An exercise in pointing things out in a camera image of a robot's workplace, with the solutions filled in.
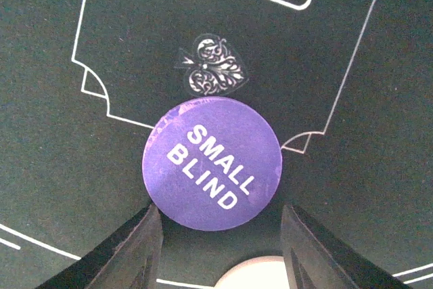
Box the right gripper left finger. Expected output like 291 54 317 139
39 204 163 288

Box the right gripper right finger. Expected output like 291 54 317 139
280 204 410 288

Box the white dealer button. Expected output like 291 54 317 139
214 256 290 289

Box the purple small blind button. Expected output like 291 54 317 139
142 97 282 231

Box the round black poker mat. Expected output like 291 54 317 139
1 0 432 288

